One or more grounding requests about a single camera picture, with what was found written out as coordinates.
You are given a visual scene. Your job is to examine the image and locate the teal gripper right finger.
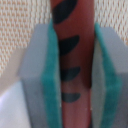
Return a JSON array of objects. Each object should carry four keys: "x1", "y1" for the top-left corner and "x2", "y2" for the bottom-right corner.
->
[{"x1": 91, "y1": 23, "x2": 128, "y2": 128}]

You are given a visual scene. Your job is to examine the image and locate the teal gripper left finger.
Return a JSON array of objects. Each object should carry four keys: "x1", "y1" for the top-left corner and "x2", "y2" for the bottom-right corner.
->
[{"x1": 18, "y1": 23, "x2": 62, "y2": 128}]

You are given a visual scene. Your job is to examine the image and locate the brown toy sausage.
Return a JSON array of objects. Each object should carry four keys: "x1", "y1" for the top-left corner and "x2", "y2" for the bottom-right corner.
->
[{"x1": 50, "y1": 0, "x2": 94, "y2": 128}]

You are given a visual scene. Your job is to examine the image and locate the white woven placemat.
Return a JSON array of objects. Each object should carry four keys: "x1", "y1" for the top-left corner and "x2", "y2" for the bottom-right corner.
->
[{"x1": 0, "y1": 0, "x2": 128, "y2": 95}]

